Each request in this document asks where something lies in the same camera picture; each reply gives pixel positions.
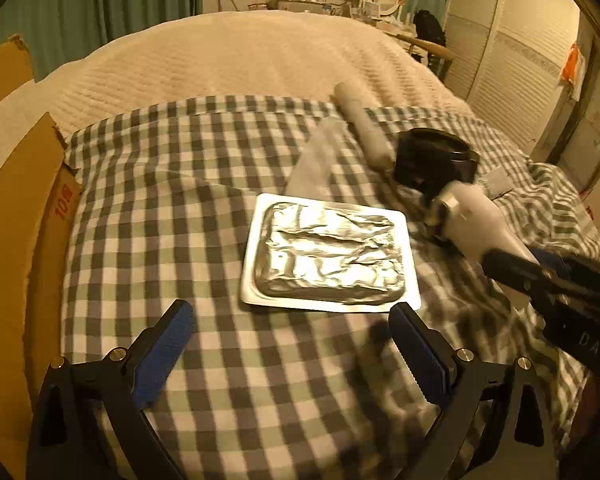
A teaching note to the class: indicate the black backpack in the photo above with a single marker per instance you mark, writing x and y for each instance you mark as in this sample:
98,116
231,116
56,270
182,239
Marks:
430,27

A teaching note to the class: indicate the wooden chair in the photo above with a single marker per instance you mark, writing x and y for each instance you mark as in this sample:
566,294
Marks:
430,46

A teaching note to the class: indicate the small grey packet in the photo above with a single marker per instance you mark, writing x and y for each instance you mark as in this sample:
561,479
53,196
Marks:
497,182

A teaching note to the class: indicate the white plastic bottle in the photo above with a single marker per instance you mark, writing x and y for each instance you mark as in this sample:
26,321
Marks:
475,225

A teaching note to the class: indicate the silver foil blister tray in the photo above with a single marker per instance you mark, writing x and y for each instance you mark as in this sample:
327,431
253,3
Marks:
330,250

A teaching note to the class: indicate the brown cardboard box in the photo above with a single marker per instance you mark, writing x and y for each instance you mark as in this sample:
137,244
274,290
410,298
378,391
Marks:
25,220

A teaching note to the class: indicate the wide green curtain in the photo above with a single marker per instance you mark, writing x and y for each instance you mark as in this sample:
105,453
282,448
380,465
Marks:
105,0

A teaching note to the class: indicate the white dressing table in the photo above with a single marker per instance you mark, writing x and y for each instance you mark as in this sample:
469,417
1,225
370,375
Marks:
380,21

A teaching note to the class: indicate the white plastic tube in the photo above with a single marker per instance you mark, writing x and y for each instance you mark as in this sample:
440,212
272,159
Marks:
365,125

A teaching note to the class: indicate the white textured blanket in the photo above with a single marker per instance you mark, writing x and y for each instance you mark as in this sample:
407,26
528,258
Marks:
230,55

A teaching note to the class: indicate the black jar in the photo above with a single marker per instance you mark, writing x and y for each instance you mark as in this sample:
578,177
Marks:
430,160

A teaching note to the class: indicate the white louvred wardrobe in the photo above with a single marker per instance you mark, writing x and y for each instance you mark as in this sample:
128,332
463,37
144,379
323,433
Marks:
505,60

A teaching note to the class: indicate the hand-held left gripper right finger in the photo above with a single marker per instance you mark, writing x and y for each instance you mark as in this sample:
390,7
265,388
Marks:
420,350

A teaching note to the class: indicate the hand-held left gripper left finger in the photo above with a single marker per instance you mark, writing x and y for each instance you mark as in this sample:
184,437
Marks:
162,355

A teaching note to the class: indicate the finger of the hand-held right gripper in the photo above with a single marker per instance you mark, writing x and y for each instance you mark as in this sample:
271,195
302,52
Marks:
555,264
510,272

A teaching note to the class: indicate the grey mini fridge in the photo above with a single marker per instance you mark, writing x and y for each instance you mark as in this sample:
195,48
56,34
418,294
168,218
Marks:
305,7

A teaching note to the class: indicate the orange hanging bag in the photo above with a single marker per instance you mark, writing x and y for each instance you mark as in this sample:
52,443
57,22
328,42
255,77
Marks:
572,65

